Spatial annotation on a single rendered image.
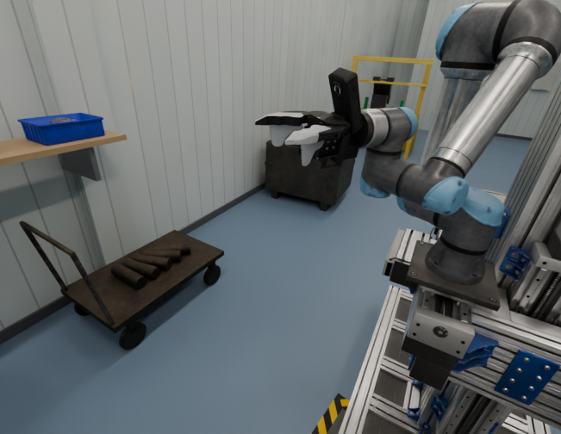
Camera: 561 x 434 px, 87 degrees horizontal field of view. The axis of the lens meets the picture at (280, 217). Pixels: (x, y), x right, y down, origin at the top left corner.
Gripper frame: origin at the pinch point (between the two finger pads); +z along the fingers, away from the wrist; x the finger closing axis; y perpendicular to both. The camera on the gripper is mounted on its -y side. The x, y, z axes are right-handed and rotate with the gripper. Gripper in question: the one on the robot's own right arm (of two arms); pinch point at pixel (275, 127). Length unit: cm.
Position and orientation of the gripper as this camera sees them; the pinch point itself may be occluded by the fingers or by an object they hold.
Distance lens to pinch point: 48.4
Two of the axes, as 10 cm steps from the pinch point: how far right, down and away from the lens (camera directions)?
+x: -5.6, -5.3, 6.4
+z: -8.2, 2.4, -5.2
